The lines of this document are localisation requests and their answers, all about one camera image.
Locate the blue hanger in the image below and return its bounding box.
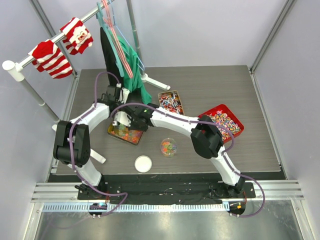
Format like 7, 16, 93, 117
108, 0, 145, 72

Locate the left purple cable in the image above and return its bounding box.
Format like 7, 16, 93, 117
67, 71, 129, 218

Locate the gold tin of ball lollipops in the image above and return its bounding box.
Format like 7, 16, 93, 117
158, 90, 184, 115

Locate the black cloth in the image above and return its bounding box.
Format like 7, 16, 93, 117
99, 26, 148, 106

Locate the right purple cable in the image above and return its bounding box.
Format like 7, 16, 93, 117
109, 102, 266, 218

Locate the clothes rack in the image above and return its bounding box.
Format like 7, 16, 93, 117
1, 0, 171, 165

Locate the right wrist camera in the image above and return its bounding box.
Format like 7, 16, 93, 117
112, 111, 131, 129

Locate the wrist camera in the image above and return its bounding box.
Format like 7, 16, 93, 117
116, 83, 130, 104
112, 111, 131, 129

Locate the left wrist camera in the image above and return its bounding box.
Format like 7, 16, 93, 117
116, 83, 130, 104

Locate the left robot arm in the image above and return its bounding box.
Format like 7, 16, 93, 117
53, 83, 130, 200

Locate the gold tin of gummy candies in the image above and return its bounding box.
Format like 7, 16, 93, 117
107, 124, 144, 146

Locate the clear plastic jar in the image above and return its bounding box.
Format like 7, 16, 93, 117
160, 137, 178, 157

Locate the teal hanger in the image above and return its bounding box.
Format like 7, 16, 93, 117
96, 2, 125, 78

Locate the green cloth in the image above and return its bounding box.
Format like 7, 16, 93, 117
117, 36, 152, 104

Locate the pink hanger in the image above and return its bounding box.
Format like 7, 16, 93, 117
102, 0, 133, 78

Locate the purple cable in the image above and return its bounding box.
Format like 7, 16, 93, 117
109, 102, 266, 218
67, 71, 129, 218

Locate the red white striped sock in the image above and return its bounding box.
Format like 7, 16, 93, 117
28, 39, 73, 79

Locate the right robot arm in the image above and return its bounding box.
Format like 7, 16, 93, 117
123, 103, 245, 198

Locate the white jar lid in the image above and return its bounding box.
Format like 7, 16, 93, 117
134, 155, 152, 173

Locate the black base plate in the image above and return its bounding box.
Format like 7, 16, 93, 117
47, 171, 258, 206

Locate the slotted cable duct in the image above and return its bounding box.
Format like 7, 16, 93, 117
42, 201, 230, 213

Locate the santa striped sock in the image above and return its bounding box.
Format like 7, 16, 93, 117
60, 17, 94, 55

